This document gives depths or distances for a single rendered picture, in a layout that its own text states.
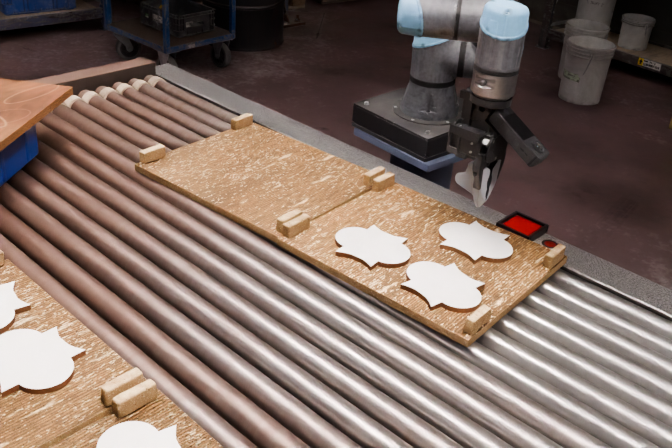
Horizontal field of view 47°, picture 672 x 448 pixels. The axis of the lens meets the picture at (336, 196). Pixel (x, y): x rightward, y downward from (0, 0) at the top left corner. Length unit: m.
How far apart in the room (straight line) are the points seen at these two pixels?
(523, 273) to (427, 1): 0.51
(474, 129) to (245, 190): 0.49
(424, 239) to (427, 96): 0.60
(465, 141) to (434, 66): 0.60
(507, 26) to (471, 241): 0.41
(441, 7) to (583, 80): 3.74
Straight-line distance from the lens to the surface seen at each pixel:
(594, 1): 6.11
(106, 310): 1.30
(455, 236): 1.47
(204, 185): 1.60
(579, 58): 5.08
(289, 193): 1.58
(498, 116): 1.35
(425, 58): 1.95
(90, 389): 1.12
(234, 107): 2.04
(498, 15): 1.29
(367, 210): 1.54
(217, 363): 1.18
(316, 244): 1.41
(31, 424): 1.09
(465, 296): 1.31
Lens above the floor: 1.68
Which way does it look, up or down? 28 degrees down
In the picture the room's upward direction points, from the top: 5 degrees clockwise
